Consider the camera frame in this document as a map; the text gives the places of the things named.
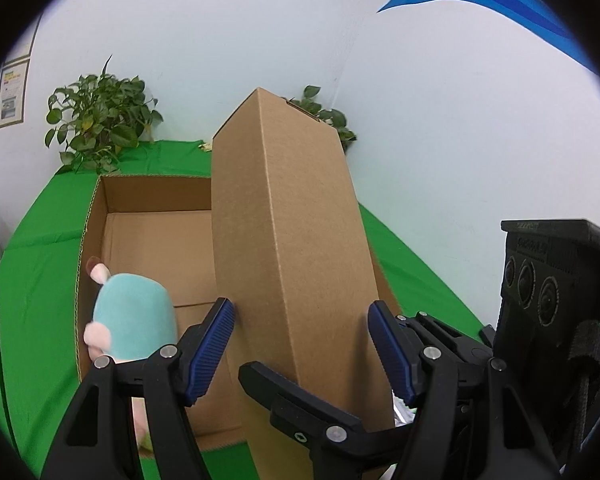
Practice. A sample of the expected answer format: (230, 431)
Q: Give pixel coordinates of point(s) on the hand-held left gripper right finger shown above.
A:
(391, 355)

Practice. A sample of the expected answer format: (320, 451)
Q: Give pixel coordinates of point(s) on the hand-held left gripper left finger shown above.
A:
(211, 355)

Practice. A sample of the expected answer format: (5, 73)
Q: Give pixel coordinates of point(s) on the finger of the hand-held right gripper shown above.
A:
(300, 405)
(450, 340)

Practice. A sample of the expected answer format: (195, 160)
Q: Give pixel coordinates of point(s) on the tall cardboard box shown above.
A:
(290, 235)

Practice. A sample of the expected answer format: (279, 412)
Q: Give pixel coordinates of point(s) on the silver foil packet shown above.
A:
(402, 412)

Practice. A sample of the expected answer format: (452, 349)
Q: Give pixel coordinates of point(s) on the teal and pink plush toy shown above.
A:
(130, 320)

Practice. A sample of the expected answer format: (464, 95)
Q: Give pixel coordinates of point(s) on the green tablecloth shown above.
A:
(35, 270)

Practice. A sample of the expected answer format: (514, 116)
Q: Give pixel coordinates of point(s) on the small leafy potted plant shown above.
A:
(330, 117)

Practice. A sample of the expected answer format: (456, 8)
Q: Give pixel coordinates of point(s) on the large leafy potted plant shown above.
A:
(100, 105)

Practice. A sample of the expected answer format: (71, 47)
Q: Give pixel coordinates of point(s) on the framed wall poster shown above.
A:
(34, 40)
(13, 94)

